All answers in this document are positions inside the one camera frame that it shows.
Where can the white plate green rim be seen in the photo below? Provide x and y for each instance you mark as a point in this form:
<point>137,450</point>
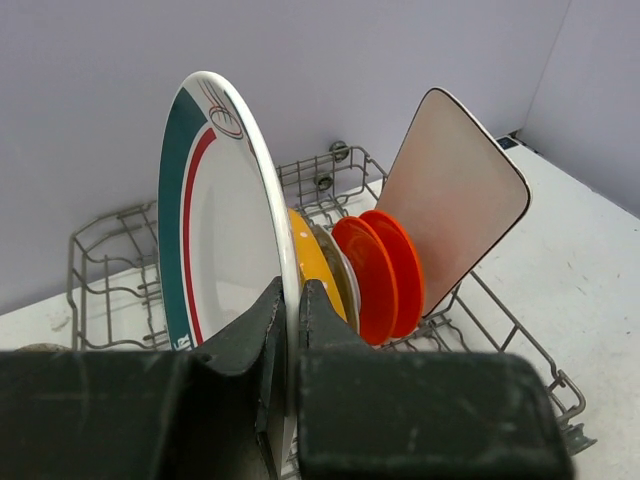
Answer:
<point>223,227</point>

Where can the orange round plate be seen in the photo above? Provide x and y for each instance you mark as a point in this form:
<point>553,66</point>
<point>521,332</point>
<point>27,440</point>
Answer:
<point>373,269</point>
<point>407,268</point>

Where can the light blue scalloped plate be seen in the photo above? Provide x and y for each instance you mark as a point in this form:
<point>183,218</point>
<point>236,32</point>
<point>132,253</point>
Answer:
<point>343,275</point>

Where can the speckled beige small plate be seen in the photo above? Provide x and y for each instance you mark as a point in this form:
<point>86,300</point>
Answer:
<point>43,347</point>

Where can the yellow dotted scalloped plate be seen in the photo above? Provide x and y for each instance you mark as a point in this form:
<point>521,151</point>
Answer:
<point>312,262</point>

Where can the white rectangular plate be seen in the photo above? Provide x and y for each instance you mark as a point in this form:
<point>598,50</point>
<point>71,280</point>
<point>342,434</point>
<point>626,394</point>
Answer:
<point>454,190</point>

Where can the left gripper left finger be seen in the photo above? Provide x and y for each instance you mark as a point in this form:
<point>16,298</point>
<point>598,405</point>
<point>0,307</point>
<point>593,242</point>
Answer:
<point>214,412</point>

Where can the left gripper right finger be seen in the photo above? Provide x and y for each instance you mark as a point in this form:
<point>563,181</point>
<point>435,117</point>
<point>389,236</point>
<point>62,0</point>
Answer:
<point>368,414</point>

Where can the grey wire dish rack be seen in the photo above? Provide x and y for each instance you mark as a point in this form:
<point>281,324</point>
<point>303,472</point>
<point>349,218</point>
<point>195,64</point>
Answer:
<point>114,293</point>

